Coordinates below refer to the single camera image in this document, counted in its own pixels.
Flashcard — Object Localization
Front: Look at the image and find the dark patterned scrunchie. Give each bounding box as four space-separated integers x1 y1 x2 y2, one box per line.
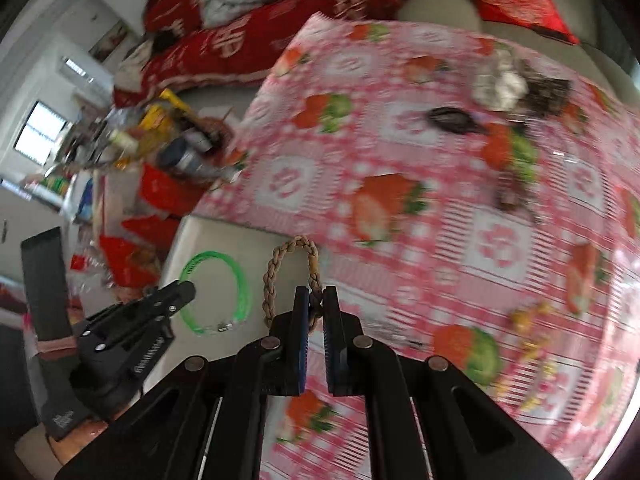
518 65 573 118

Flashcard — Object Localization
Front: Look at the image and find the white jewelry tray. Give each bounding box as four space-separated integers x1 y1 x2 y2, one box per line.
143 216 291 391

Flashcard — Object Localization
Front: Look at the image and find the black oval hair clip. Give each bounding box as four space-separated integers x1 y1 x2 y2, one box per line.
426 106 487 134

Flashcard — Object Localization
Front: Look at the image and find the black box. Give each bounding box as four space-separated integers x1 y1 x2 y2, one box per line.
21 228 91 441

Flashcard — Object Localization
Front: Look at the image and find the red quilt with characters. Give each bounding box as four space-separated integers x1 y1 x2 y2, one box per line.
113 0 406 108

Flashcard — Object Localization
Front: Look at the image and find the green translucent bangle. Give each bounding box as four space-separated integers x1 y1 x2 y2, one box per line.
179 250 253 336

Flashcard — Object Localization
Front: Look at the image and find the tan braided bracelet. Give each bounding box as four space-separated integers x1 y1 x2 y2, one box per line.
261 235 326 334

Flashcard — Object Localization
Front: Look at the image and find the cream satin scrunchie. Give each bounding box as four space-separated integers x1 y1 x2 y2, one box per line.
471 48 528 113

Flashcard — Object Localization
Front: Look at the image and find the yellow snack package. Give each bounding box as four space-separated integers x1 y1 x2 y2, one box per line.
134 89 193 158

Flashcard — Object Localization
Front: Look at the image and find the pink strawberry tablecloth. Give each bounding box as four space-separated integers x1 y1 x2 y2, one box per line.
196 14 639 479

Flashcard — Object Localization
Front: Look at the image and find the dark blue bottle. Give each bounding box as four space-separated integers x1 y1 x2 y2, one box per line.
156 128 240 182

